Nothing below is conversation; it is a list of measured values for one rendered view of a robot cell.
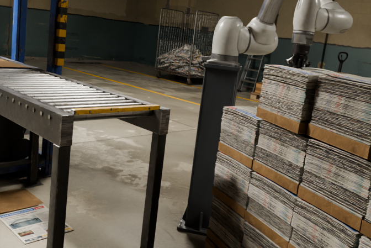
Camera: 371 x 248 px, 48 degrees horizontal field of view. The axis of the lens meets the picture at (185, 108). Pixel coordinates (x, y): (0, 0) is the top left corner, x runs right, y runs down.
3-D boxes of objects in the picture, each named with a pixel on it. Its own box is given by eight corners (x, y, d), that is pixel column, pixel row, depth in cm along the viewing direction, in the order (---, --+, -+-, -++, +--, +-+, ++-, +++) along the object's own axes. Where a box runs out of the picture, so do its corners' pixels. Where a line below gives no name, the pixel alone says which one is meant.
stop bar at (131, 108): (160, 110, 185) (160, 105, 185) (74, 115, 154) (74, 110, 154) (155, 108, 187) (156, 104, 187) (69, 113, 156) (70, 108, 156)
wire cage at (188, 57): (211, 85, 1001) (220, 14, 971) (187, 85, 942) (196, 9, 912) (176, 77, 1083) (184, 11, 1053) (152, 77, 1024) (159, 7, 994)
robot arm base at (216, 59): (203, 61, 250) (205, 51, 249) (240, 66, 246) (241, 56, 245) (199, 62, 232) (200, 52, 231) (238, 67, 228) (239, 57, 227)
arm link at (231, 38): (206, 52, 242) (211, 14, 238) (233, 54, 249) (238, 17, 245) (218, 54, 227) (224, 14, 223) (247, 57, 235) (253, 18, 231)
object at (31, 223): (74, 230, 231) (74, 228, 231) (25, 244, 211) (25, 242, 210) (43, 206, 256) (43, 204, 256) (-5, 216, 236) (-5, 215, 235)
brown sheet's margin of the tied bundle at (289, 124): (285, 117, 184) (287, 107, 183) (331, 134, 158) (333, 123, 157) (255, 116, 177) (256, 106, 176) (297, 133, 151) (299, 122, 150)
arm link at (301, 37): (318, 33, 178) (316, 47, 179) (304, 32, 186) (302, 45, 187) (302, 31, 174) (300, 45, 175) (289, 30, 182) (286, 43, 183)
